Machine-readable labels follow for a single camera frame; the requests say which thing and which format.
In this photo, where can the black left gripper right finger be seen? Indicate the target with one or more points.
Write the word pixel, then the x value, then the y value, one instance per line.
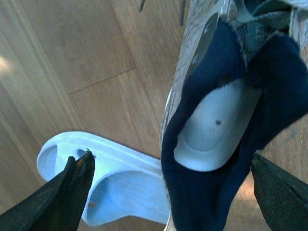
pixel 282 197

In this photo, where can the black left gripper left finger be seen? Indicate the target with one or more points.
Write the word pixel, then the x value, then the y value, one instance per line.
pixel 58 205

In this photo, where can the light blue slide sandal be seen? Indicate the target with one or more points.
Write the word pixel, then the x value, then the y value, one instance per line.
pixel 125 183

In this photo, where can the grey sneaker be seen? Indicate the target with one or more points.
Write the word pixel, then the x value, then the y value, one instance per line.
pixel 239 82

